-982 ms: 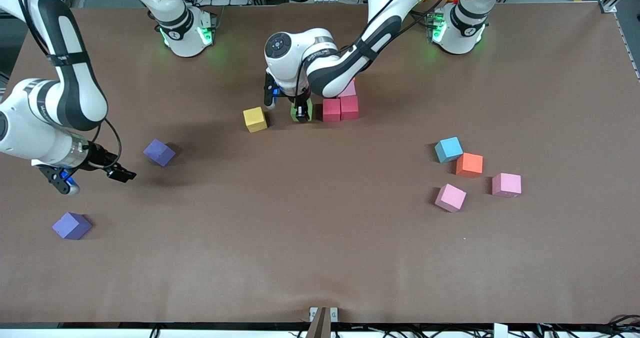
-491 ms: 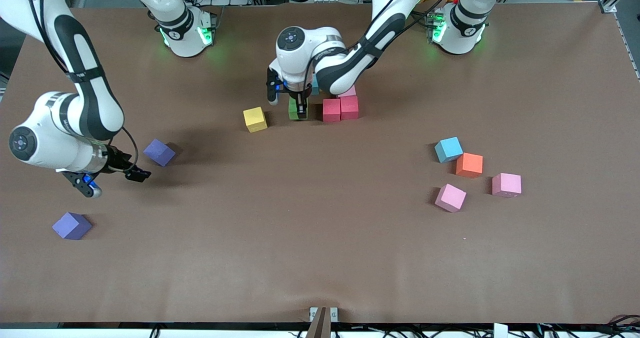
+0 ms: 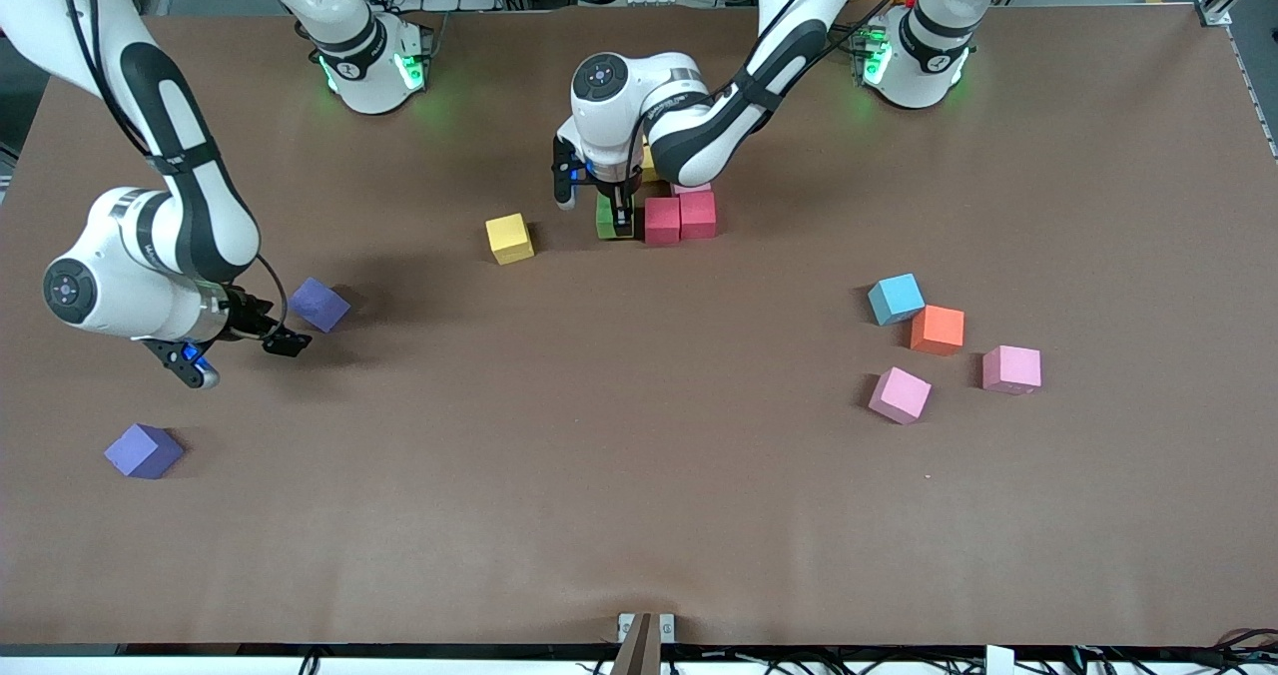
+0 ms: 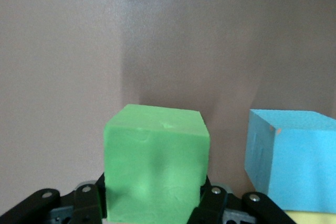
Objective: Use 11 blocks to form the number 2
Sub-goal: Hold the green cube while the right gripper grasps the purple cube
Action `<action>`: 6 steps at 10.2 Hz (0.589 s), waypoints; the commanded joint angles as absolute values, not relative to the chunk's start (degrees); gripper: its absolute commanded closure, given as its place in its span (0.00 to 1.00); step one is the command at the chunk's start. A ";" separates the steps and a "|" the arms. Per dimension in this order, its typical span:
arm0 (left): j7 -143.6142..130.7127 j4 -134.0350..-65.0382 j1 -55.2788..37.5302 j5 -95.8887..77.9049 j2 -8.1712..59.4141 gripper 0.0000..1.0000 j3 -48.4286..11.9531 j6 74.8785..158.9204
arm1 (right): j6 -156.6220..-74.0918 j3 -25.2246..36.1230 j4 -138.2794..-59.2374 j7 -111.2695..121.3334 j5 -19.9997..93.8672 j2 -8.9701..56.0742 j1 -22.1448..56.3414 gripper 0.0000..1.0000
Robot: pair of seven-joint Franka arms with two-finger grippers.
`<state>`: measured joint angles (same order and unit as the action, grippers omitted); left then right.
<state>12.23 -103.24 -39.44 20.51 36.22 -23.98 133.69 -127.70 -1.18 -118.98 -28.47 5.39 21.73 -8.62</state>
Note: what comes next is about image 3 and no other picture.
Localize blue foam cube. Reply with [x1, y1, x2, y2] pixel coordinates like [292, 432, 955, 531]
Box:
[867, 273, 927, 328]

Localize red foam cube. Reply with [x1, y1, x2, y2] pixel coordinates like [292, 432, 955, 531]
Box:
[644, 197, 682, 247]
[679, 191, 718, 241]

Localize paper table cover sheet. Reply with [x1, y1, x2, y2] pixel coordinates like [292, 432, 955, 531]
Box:
[0, 4, 1278, 648]

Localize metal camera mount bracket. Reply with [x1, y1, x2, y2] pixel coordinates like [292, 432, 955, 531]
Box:
[611, 610, 678, 675]

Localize orange foam cube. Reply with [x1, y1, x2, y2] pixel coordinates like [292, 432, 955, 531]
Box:
[910, 305, 966, 357]

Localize purple foam cube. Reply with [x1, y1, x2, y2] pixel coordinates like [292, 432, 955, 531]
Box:
[289, 276, 352, 334]
[103, 422, 186, 481]

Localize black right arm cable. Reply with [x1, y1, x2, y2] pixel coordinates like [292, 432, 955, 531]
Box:
[55, 0, 291, 332]

